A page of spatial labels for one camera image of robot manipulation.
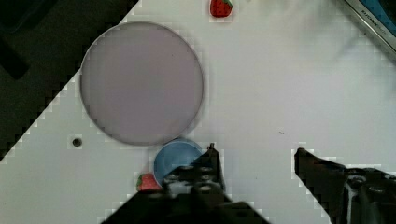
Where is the small red plush strawberry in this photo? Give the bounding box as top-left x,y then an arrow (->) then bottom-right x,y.
209,0 -> 233,18

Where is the silver toaster oven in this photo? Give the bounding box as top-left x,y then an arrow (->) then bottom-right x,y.
341,0 -> 396,58

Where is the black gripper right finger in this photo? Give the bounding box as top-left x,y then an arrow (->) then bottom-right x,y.
294,147 -> 396,224

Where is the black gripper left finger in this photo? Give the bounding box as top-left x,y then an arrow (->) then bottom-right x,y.
162,143 -> 225,197

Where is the grey round plate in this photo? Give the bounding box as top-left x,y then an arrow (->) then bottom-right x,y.
79,21 -> 205,146

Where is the blue bowl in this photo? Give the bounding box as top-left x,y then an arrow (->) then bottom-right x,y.
153,138 -> 203,185

